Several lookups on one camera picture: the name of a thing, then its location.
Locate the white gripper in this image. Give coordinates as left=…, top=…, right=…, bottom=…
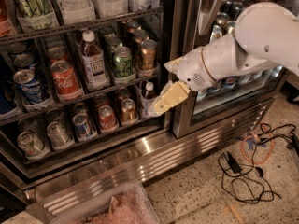
left=148, top=49, right=215, bottom=117

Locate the tea bottle white cap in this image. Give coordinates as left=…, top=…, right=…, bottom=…
left=80, top=30, right=107, bottom=89

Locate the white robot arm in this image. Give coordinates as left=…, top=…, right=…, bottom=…
left=149, top=2, right=299, bottom=117

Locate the small dark bottle lower shelf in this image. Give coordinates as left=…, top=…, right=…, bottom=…
left=141, top=82, right=157, bottom=117

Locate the blue pepsi can right fridge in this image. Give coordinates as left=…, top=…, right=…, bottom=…
left=207, top=81, right=221, bottom=94
left=223, top=77, right=237, bottom=90

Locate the gold can lower shelf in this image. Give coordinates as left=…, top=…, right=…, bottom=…
left=121, top=98, right=137, bottom=122

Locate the red can lower shelf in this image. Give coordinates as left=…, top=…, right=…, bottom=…
left=98, top=105, right=117, bottom=131

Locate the glass fridge door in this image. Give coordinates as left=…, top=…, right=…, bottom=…
left=171, top=0, right=298, bottom=137

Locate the blue can lower shelf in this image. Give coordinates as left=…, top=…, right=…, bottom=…
left=73, top=114, right=93, bottom=139

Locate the silver can lower shelf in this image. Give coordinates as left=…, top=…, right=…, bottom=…
left=47, top=121, right=72, bottom=150

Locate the blue pepsi can middle shelf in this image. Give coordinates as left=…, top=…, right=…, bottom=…
left=13, top=69, right=47, bottom=104

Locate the green striped cans top shelf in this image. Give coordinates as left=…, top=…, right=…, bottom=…
left=13, top=0, right=52, bottom=18

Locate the gold can front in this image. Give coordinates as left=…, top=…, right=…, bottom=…
left=139, top=39, right=157, bottom=70

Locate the green can front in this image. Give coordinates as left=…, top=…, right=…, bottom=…
left=113, top=46, right=133, bottom=78

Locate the red cola can front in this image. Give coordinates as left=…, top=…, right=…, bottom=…
left=50, top=61, right=80, bottom=95

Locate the red cola can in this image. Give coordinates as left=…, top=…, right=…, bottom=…
left=50, top=61, right=80, bottom=95
left=48, top=47, right=69, bottom=64

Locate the clear bin with pink wrap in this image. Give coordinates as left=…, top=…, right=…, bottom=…
left=50, top=181, right=160, bottom=224

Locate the red cola can behind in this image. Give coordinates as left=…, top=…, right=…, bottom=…
left=48, top=47, right=69, bottom=64

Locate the green patterned can lower left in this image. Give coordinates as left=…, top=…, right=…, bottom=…
left=17, top=131, right=45, bottom=159

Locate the orange cable loop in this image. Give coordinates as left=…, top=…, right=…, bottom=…
left=239, top=133, right=275, bottom=166

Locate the black power adapter with cable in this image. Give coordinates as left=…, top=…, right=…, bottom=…
left=217, top=123, right=299, bottom=204

